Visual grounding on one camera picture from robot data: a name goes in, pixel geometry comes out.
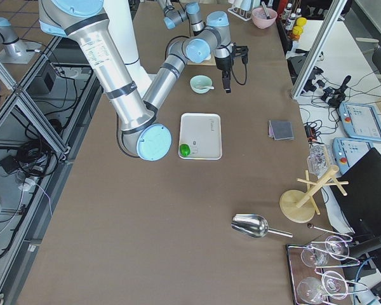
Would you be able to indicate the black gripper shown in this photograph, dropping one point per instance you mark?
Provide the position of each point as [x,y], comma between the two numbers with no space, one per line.
[223,64]

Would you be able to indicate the white ceramic spoon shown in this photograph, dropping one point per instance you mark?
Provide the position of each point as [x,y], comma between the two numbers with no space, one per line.
[205,87]

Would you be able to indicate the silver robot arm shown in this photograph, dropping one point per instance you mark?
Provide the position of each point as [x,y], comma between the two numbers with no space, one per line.
[190,12]
[104,32]

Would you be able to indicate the pale green bowl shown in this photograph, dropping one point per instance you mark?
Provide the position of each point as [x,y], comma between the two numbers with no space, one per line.
[200,80]

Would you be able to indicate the pink bowl with ice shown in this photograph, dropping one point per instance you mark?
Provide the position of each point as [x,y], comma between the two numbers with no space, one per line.
[260,19]

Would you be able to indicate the bamboo cutting board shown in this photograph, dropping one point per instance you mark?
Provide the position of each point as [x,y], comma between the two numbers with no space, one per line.
[209,61]

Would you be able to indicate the cream rabbit tray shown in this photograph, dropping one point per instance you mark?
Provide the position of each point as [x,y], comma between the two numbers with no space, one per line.
[202,132]

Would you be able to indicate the grey folded cloth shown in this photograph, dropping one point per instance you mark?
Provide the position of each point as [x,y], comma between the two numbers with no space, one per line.
[280,130]

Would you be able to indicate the green lime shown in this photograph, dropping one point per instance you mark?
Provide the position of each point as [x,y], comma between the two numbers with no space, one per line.
[184,150]

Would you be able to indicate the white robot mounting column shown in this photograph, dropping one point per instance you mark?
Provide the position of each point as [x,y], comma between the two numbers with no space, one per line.
[123,36]

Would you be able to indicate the lower teach pendant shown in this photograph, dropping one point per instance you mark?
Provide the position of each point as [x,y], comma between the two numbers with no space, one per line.
[348,151]

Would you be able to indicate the teach pendant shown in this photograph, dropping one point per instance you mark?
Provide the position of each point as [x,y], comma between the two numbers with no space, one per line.
[360,121]
[348,151]

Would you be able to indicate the upper teach pendant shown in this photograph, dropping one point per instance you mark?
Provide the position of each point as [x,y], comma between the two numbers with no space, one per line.
[360,121]

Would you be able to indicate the wooden mug tree stand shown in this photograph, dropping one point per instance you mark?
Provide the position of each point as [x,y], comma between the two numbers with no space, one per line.
[300,207]

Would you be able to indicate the metal scoop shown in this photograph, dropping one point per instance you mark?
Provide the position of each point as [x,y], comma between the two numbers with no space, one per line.
[255,226]

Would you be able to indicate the black monitor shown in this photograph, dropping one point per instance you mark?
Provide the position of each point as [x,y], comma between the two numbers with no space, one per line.
[362,205]

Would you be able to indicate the wine glass rack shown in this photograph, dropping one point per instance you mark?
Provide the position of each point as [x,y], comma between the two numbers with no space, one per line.
[316,271]

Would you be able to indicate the aluminium frame post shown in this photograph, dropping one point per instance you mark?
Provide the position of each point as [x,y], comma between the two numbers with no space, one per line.
[324,31]

